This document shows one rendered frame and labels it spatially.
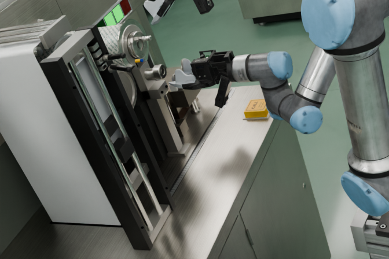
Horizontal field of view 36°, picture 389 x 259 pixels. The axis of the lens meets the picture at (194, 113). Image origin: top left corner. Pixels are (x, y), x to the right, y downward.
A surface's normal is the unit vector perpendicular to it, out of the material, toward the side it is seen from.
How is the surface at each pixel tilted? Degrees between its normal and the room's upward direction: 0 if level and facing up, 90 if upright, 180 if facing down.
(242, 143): 0
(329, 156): 0
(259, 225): 90
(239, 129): 0
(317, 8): 82
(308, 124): 90
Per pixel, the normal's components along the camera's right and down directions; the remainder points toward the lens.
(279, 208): 0.87, -0.05
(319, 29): -0.86, 0.37
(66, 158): -0.37, 0.57
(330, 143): -0.31, -0.82
